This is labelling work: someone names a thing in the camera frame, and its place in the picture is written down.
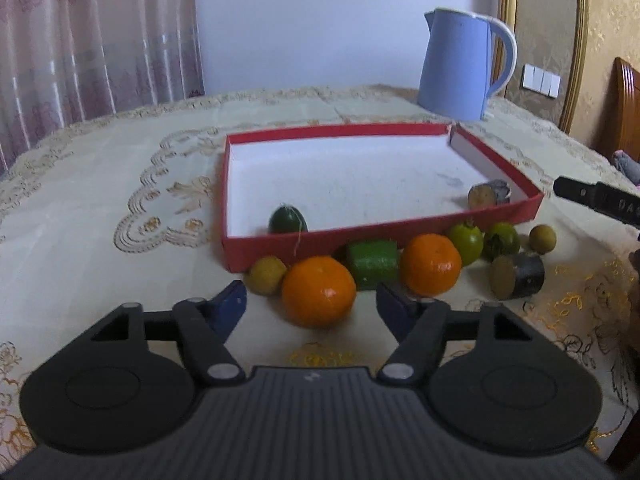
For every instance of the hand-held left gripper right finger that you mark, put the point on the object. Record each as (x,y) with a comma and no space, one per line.
(392,307)

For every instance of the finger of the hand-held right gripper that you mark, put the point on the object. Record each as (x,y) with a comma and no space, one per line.
(607,197)

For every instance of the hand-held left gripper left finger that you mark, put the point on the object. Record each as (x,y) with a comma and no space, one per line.
(231,305)

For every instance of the green cucumber piece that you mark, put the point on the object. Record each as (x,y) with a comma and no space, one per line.
(372,265)

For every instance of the small yellow fruit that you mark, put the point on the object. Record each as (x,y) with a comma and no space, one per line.
(267,275)
(542,238)

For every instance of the small orange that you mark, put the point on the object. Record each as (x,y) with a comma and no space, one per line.
(430,265)

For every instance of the large orange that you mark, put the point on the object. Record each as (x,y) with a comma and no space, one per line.
(317,292)

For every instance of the light green tomato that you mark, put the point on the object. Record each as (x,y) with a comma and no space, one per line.
(466,242)

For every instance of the dark green round fruit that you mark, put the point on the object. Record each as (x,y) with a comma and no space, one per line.
(287,220)

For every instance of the dark green tomato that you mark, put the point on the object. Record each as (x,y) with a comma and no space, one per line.
(502,242)

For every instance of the round eggplant chunk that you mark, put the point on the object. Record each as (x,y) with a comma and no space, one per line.
(520,275)

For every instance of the half-cut eggplant chunk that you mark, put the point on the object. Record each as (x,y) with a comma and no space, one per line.
(485,195)

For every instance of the red shallow cardboard box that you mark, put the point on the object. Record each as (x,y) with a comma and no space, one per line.
(350,185)

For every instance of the grey cloth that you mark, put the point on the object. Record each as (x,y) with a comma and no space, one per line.
(630,167)

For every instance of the wooden chair back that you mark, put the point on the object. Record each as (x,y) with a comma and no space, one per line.
(625,110)

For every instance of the blue electric kettle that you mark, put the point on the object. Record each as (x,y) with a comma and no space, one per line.
(452,65)

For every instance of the pink patterned curtain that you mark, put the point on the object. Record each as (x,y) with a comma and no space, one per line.
(100,35)

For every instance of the white wall switch panel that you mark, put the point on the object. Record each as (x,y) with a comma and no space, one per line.
(540,80)

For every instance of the gold wall frame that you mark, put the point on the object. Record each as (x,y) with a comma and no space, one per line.
(580,50)

